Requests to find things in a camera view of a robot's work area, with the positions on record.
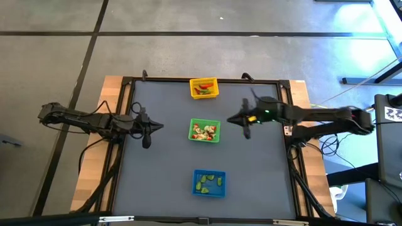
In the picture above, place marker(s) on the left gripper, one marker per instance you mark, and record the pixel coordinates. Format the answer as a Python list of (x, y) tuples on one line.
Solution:
[(144, 125)]

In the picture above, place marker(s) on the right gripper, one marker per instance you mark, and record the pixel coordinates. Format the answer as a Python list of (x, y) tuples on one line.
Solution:
[(264, 113)]

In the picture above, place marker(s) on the green toy chilli pepper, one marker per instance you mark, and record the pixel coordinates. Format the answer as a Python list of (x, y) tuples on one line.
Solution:
[(204, 91)]

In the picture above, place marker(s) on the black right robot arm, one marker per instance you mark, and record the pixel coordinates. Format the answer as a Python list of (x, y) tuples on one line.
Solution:
[(329, 116)]

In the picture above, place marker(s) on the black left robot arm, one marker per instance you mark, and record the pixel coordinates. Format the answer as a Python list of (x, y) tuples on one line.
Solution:
[(88, 119)]

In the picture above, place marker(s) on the green plastic basket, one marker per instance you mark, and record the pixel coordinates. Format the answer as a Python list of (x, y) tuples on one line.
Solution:
[(201, 121)]

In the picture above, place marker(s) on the yellow plastic basket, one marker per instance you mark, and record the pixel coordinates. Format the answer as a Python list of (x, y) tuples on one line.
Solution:
[(193, 82)]

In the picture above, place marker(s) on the blue plastic basket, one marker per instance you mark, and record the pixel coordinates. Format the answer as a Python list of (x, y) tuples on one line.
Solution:
[(213, 190)]

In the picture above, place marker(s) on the white floor object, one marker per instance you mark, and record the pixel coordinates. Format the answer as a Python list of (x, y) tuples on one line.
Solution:
[(339, 193)]

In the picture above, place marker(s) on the black cabinet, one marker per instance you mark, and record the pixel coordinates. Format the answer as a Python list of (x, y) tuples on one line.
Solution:
[(387, 141), (383, 204)]

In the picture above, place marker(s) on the black frame clamp hook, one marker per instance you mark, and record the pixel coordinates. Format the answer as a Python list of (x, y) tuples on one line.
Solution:
[(248, 76), (144, 74)]

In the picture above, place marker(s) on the silver metal bracket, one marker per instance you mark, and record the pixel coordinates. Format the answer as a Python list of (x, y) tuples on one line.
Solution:
[(116, 218), (290, 222)]

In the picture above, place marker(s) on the grey metal floor bracket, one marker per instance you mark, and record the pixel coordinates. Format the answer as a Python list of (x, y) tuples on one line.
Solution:
[(9, 141)]

